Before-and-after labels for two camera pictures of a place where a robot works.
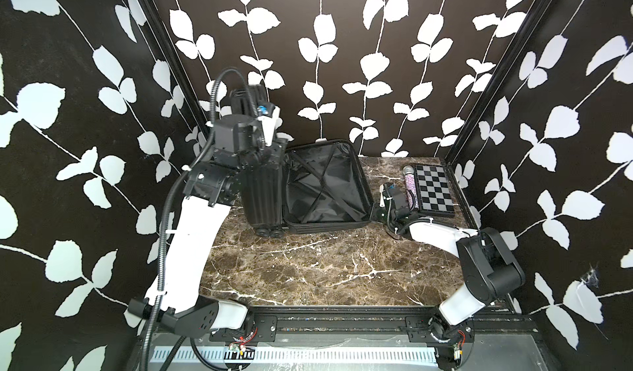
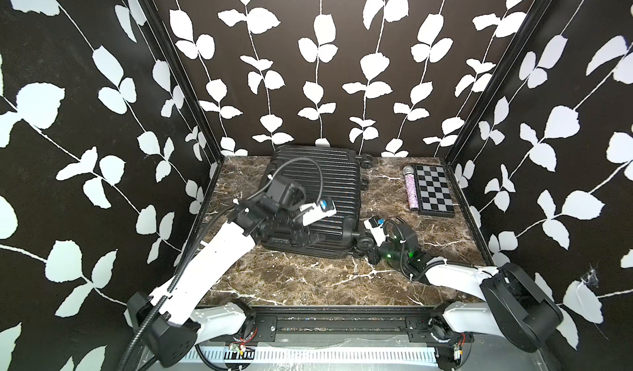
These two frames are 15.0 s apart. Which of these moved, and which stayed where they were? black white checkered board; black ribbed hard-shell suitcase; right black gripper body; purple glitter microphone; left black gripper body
Moved: left black gripper body; right black gripper body; black ribbed hard-shell suitcase
Stayed: black white checkered board; purple glitter microphone
